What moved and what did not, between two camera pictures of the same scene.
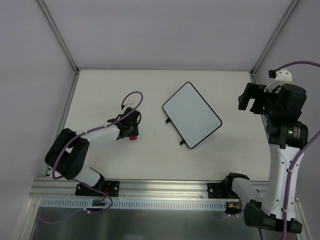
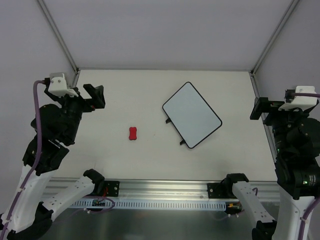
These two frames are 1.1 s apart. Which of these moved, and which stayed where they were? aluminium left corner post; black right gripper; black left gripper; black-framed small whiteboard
Moved: black left gripper; black right gripper
Stayed: aluminium left corner post; black-framed small whiteboard
